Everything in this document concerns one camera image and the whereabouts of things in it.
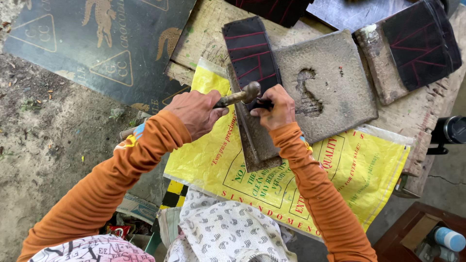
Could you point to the person's right hand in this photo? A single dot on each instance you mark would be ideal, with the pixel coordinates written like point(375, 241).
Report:
point(280, 107)

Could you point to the person's left hand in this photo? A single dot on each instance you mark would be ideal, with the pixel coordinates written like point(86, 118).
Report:
point(194, 111)

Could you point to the person's left fingers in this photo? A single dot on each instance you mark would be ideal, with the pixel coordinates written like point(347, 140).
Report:
point(218, 112)

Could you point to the person's right fingers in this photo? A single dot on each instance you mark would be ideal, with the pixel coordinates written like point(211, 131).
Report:
point(262, 112)

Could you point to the black punch tool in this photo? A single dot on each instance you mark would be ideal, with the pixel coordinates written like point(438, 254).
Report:
point(263, 104)

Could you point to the black leather piece red stitching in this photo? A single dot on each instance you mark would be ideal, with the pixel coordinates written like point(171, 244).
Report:
point(251, 51)

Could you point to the rusty metal plate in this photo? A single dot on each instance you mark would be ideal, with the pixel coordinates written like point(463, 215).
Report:
point(258, 145)

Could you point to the grey square worn pad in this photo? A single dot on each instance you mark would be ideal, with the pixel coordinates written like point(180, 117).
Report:
point(338, 91)

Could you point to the wooden workbench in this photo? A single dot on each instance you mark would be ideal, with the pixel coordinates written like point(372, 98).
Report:
point(207, 32)

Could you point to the yellow black checkered panel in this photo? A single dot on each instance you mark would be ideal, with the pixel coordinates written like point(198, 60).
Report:
point(174, 194)

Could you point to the black red-lined leather sheet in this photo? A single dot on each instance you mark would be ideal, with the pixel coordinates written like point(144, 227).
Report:
point(276, 9)

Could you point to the yellow printed woven sack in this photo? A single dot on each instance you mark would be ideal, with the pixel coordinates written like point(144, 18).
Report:
point(356, 171)

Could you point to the white patterned cloth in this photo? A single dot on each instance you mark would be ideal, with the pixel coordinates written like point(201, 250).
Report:
point(225, 229)

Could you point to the blue grey woven sack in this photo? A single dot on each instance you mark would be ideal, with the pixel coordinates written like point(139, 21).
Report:
point(138, 208)

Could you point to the rough wooden block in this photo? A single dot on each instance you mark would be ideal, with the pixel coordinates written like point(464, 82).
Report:
point(380, 69)

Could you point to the grey metal sheet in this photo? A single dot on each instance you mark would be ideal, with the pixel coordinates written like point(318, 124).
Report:
point(349, 12)

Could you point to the dark printed plywood board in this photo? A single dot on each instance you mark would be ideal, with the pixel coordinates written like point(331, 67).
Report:
point(91, 43)

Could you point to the red snack packet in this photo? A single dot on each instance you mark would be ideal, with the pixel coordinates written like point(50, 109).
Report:
point(119, 231)

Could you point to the stack of black leather pieces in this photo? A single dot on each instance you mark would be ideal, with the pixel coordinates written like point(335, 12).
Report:
point(418, 47)

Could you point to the brown wooden box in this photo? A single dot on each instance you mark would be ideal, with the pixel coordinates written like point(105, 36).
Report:
point(396, 236)

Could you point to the person's printed white shirt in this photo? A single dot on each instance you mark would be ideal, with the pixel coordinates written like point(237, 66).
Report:
point(94, 251)

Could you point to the black cylindrical device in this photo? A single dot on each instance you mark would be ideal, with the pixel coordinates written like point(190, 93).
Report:
point(449, 133)

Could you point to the brown cardboard piece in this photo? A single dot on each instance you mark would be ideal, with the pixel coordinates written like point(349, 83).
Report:
point(418, 233)

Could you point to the clear plastic bottle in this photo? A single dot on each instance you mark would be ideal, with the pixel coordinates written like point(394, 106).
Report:
point(431, 253)

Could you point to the white bottle blue cap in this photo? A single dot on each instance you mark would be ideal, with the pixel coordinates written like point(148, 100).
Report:
point(449, 239)

